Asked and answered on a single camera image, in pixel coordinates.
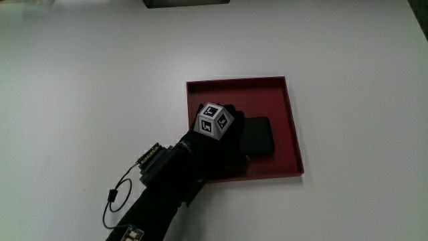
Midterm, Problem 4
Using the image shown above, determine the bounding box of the small white circuit board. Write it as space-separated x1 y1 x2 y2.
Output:
120 225 145 241

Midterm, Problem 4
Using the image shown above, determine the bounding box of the red square plate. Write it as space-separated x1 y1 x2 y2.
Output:
186 76 305 184

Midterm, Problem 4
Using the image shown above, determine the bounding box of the thin black cable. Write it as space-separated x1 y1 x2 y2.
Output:
102 163 142 230

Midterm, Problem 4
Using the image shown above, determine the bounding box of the black wrist sensor module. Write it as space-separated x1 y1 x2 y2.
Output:
136 142 175 187

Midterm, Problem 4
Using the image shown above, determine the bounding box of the black battery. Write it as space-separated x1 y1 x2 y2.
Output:
238 116 276 157

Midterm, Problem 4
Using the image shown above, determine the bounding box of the person's left hand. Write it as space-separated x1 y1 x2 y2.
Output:
179 102 251 181

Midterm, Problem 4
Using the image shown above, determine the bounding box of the dark grey box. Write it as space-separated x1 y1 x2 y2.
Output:
142 0 231 9

